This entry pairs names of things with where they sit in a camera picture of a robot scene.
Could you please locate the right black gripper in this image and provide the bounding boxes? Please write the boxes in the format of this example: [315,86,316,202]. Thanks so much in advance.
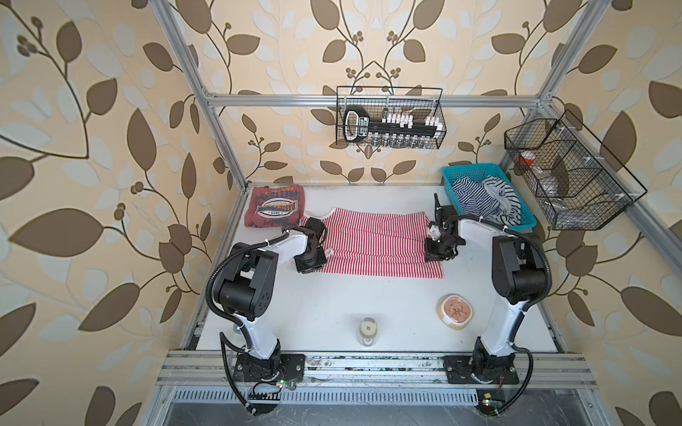
[423,234,461,260]

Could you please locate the striped red white tank top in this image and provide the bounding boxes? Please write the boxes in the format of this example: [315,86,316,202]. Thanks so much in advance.
[320,208,443,280]

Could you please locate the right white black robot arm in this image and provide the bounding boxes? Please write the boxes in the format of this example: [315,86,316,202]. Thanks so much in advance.
[424,195,552,417]

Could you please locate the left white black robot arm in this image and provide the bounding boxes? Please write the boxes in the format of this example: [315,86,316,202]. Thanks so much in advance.
[204,218,327,383]

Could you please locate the navy white striped tank top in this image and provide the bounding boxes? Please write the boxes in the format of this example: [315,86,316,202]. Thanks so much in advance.
[452,177,522,226]

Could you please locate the beige round container pink lid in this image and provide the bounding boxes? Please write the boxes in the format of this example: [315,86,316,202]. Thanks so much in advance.
[436,294,473,330]

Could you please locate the teal plastic basket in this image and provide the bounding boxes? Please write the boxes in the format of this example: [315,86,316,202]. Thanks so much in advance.
[442,163,536,231]

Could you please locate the small clear jar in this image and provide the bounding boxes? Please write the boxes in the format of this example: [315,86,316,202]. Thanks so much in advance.
[358,317,378,347]

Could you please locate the black wire basket back wall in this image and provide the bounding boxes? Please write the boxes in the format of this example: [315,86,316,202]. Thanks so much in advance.
[335,85,447,150]

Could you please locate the black wire basket wall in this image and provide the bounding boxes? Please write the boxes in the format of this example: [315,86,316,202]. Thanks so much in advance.
[335,85,447,150]
[504,109,648,231]

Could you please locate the black wire basket right wall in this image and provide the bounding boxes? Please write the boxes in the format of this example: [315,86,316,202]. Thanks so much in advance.
[504,109,648,231]

